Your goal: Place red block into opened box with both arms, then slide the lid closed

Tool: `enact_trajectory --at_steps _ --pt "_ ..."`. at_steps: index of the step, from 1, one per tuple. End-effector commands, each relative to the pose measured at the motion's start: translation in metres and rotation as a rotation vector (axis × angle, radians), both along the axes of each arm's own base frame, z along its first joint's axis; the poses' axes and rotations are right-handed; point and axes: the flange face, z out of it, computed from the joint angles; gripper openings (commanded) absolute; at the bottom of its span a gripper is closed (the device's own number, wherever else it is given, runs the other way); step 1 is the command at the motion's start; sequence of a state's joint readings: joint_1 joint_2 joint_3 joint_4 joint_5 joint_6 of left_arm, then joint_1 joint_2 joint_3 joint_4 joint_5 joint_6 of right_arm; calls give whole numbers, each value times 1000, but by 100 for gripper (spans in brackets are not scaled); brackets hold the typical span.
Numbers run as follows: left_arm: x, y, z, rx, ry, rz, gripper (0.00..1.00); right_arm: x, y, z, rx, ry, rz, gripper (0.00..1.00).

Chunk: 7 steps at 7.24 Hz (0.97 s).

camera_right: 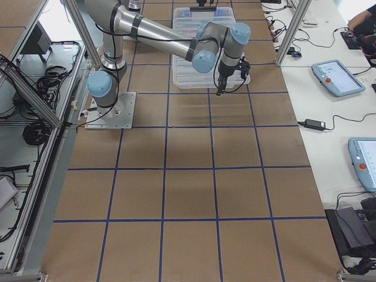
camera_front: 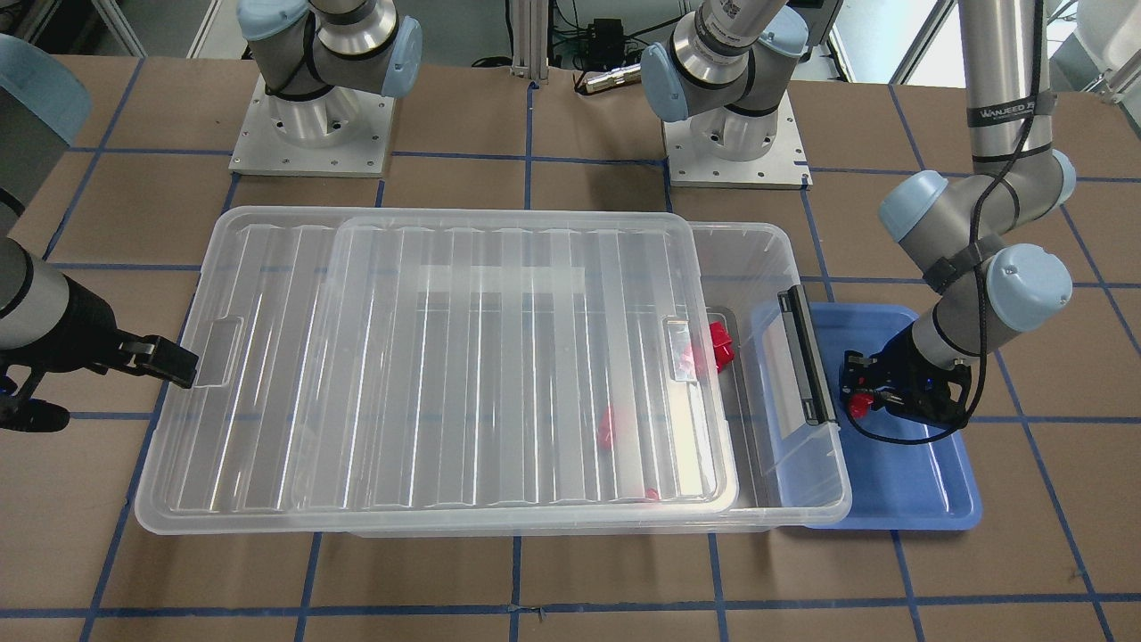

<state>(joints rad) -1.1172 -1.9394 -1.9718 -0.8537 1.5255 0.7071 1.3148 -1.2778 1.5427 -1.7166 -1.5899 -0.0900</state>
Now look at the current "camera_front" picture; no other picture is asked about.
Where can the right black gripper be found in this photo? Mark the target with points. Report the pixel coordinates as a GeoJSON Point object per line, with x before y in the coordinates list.
{"type": "Point", "coordinates": [82, 327]}

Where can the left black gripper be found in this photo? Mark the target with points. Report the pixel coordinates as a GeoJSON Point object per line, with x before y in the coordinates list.
{"type": "Point", "coordinates": [911, 368]}

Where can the clear plastic box lid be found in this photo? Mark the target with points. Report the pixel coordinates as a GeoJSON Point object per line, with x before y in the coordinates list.
{"type": "Point", "coordinates": [260, 442]}

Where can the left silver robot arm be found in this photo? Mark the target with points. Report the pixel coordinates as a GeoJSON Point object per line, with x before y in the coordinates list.
{"type": "Point", "coordinates": [725, 68]}

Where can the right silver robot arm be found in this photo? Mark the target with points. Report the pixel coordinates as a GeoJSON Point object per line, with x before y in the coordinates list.
{"type": "Point", "coordinates": [312, 56]}

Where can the clear plastic storage box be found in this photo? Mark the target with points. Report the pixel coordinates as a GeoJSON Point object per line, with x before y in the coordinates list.
{"type": "Point", "coordinates": [485, 359]}

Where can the blue plastic tray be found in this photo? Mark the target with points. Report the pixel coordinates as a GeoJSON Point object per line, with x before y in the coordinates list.
{"type": "Point", "coordinates": [880, 475]}

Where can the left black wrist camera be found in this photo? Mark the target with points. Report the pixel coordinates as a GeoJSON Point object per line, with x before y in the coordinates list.
{"type": "Point", "coordinates": [928, 395]}

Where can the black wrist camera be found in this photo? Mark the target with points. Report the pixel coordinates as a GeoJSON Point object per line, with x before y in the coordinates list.
{"type": "Point", "coordinates": [21, 413]}
{"type": "Point", "coordinates": [928, 395]}

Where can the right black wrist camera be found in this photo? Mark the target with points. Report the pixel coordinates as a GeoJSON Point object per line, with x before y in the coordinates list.
{"type": "Point", "coordinates": [21, 413]}

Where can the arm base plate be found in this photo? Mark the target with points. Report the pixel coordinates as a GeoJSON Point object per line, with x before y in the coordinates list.
{"type": "Point", "coordinates": [346, 133]}
{"type": "Point", "coordinates": [723, 149]}

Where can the aluminium frame post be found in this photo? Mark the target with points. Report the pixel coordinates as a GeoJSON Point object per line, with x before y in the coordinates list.
{"type": "Point", "coordinates": [529, 33]}

